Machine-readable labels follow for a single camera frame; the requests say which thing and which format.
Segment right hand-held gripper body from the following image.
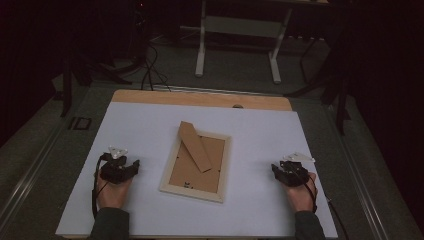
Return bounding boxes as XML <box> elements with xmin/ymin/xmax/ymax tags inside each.
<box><xmin>279</xmin><ymin>152</ymin><xmax>316</xmax><ymax>188</ymax></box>

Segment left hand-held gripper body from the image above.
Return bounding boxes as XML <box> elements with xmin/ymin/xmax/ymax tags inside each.
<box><xmin>99</xmin><ymin>145</ymin><xmax>134</xmax><ymax>185</ymax></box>

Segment wooden picture frame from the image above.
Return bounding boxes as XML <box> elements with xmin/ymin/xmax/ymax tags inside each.
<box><xmin>158</xmin><ymin>120</ymin><xmax>233</xmax><ymax>204</ymax></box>

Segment person's right hand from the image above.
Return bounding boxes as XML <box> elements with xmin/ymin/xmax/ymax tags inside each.
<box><xmin>282</xmin><ymin>171</ymin><xmax>319</xmax><ymax>213</ymax></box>

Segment person's left hand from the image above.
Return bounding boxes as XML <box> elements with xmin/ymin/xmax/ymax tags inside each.
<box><xmin>95</xmin><ymin>171</ymin><xmax>134</xmax><ymax>211</ymax></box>

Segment black floor socket plate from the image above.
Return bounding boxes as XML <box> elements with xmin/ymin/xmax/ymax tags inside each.
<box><xmin>67</xmin><ymin>116</ymin><xmax>93</xmax><ymax>131</ymax></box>

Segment black metal stand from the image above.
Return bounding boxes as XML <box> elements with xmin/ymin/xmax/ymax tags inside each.
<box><xmin>59</xmin><ymin>49</ymin><xmax>134</xmax><ymax>118</ymax></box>
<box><xmin>283</xmin><ymin>33</ymin><xmax>354</xmax><ymax>136</ymax></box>

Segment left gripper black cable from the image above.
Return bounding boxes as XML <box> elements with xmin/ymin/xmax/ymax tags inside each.
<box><xmin>91</xmin><ymin>153</ymin><xmax>110</xmax><ymax>220</ymax></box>

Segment thin black cable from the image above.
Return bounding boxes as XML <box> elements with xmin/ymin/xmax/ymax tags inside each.
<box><xmin>325</xmin><ymin>195</ymin><xmax>350</xmax><ymax>240</ymax></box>

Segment metal floor rail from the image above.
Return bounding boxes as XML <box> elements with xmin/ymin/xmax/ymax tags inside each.
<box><xmin>0</xmin><ymin>122</ymin><xmax>69</xmax><ymax>231</ymax></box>
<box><xmin>152</xmin><ymin>84</ymin><xmax>285</xmax><ymax>98</ymax></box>
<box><xmin>324</xmin><ymin>105</ymin><xmax>392</xmax><ymax>240</ymax></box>

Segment black floor cables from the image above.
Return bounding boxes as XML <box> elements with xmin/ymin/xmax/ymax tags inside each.
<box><xmin>139</xmin><ymin>42</ymin><xmax>173</xmax><ymax>92</ymax></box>

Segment white metal table frame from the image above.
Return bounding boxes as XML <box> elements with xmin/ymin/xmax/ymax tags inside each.
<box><xmin>194</xmin><ymin>0</ymin><xmax>295</xmax><ymax>85</ymax></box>

